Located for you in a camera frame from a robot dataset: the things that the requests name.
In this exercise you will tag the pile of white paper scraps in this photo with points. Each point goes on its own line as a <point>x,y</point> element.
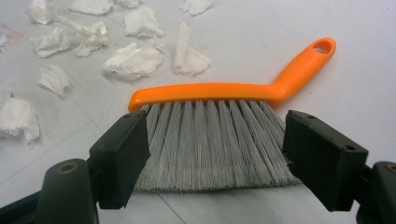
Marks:
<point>134,62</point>

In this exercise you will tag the orange brush with grey bristles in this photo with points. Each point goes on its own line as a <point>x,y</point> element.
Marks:
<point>218,91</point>

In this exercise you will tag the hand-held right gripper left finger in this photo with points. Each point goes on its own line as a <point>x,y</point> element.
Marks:
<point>120,161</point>

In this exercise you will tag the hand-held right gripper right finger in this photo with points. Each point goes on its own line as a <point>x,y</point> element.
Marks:
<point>327,161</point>

